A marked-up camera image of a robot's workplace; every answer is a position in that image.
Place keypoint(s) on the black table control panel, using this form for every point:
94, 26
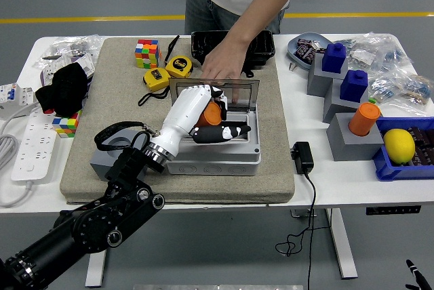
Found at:
393, 210

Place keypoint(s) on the grey electrical box clear lid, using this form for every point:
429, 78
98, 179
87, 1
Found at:
217, 168

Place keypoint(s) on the yellow lemon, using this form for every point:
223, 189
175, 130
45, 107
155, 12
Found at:
399, 144

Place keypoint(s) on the black cloth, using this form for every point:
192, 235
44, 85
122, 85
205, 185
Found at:
66, 86

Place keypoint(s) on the small metal tweezers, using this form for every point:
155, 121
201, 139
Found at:
293, 66

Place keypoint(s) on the large colourful puzzle cube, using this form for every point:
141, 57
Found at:
147, 53

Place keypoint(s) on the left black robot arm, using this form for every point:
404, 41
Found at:
84, 232

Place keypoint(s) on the small colourful puzzle cube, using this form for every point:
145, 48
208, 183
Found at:
66, 125

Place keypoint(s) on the clear bag of components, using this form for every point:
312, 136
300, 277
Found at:
384, 88
393, 54
417, 91
363, 54

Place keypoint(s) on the clear bags of small parts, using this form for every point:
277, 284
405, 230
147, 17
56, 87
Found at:
84, 44

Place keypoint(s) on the dark wrapped candy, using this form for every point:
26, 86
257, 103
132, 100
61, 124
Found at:
305, 54
304, 42

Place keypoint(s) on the person's left forearm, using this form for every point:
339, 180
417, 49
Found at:
268, 5

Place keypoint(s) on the small green piece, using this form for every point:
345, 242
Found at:
372, 100

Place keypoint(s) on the blue plastic bin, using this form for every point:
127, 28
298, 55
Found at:
386, 168

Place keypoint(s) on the black power adapter plug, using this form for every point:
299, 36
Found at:
302, 156

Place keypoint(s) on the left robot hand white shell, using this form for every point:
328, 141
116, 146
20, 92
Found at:
183, 114

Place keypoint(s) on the white circuit breaker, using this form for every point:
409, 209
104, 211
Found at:
17, 95

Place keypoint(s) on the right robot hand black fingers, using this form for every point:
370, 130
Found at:
415, 271

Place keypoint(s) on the grey-brown mat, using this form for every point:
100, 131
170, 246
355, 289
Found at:
220, 188

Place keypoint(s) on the white table leg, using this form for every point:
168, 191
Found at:
342, 246
95, 269

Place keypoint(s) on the metal bracket under table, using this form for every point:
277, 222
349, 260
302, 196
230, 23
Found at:
298, 213

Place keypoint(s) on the grey block with round hole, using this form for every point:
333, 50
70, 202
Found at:
101, 164

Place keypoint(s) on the person's left hand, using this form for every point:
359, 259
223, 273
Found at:
225, 63

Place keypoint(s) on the white power strip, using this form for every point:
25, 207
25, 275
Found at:
34, 147

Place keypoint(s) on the grey holder block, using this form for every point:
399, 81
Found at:
318, 81
349, 144
334, 107

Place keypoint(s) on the yellow tape measure black face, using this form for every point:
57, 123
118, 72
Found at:
179, 66

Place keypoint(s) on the black plastic tray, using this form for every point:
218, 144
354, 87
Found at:
203, 42

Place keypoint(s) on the silver wrapped candy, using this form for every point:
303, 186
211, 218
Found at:
317, 46

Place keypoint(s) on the dark brown components pile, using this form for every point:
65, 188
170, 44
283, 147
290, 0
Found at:
424, 147

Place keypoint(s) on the white purple packet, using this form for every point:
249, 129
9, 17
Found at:
84, 63

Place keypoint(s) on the blue knobbed block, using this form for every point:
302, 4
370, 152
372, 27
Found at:
334, 58
354, 86

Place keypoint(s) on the blue-grey oval dish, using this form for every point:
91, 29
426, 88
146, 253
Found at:
306, 36

